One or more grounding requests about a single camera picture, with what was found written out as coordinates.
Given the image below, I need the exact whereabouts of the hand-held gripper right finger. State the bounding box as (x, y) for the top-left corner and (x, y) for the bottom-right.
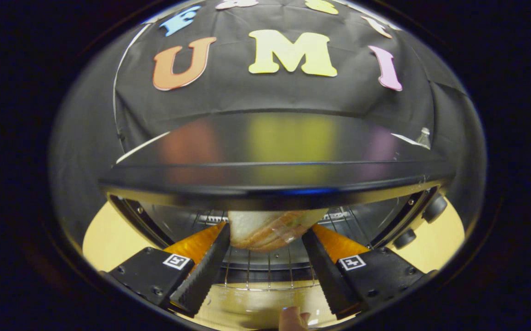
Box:
(301, 224), (437, 320)

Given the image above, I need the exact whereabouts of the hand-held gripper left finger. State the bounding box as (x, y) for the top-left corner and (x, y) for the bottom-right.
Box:
(100, 223), (232, 318)

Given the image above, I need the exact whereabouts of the sandwich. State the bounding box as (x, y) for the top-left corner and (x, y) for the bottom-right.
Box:
(227, 209), (329, 252)

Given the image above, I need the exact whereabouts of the black toaster oven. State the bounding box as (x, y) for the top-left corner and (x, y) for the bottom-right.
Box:
(99, 113), (457, 329)

